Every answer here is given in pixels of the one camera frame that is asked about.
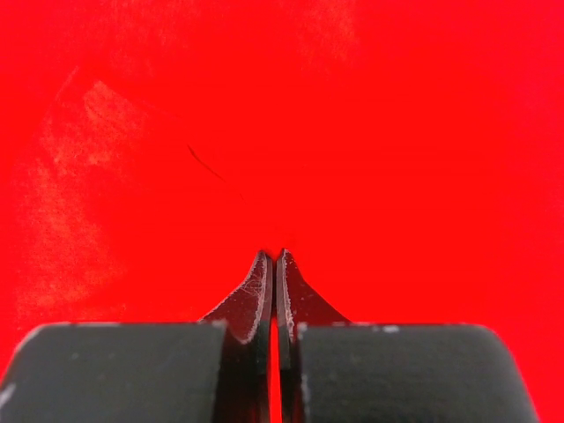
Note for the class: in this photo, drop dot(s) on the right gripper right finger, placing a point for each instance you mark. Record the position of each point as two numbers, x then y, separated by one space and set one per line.
298 302

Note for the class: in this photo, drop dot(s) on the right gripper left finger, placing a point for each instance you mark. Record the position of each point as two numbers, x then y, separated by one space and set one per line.
248 307

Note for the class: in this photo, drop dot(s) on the bright red t shirt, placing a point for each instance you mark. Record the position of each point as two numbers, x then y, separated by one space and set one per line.
408 153

